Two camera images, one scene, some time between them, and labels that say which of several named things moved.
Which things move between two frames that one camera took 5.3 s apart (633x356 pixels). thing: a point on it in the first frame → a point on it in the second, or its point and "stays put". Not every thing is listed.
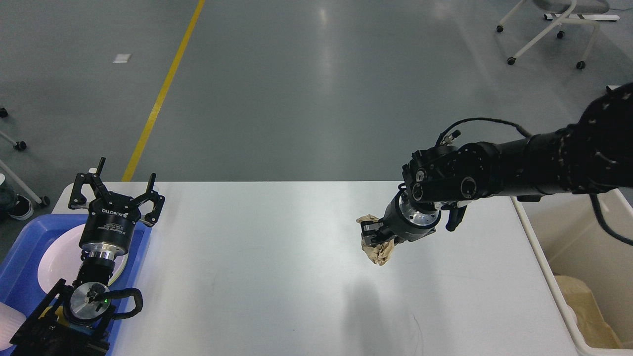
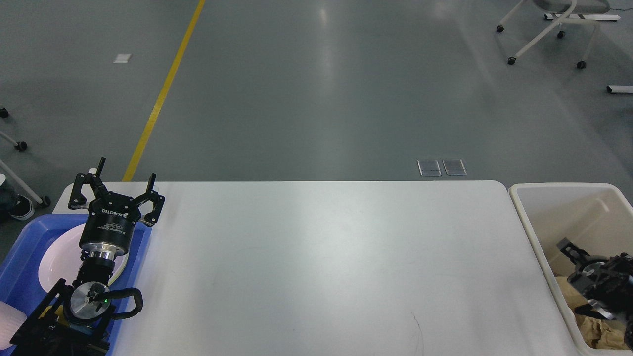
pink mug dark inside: [11, 320] stays put
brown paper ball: [379, 253] → [604, 333]
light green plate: [120, 262] stays put
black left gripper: [108, 227] stays put
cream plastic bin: [570, 240] stays put
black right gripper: [402, 220] → [609, 281]
